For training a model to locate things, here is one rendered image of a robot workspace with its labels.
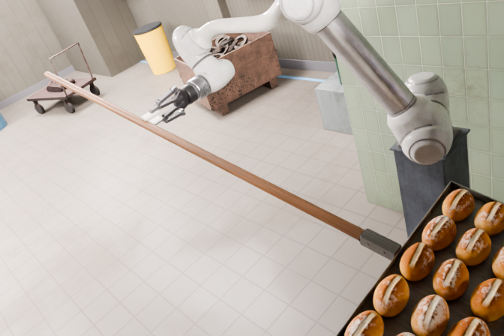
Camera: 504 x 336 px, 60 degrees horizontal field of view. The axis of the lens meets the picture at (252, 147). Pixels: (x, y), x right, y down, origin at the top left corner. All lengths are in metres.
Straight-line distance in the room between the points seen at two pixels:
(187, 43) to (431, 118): 0.94
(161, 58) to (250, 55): 2.32
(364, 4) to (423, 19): 0.30
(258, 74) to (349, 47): 3.58
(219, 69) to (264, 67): 3.19
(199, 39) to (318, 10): 0.60
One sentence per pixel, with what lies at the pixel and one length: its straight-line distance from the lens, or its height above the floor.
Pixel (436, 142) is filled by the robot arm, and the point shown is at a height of 1.19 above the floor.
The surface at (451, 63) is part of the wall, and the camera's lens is 2.24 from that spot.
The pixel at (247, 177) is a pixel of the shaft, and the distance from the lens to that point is 1.27.
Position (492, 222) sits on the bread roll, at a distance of 1.14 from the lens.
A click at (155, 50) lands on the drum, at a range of 6.82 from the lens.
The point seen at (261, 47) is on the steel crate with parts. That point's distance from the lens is 4.89.
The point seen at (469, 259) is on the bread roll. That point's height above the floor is 1.21.
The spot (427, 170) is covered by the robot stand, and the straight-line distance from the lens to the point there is 1.79.
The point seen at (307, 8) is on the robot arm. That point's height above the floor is 1.68.
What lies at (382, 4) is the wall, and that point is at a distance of 2.27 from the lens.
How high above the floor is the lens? 2.02
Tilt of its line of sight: 30 degrees down
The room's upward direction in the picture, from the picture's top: 20 degrees counter-clockwise
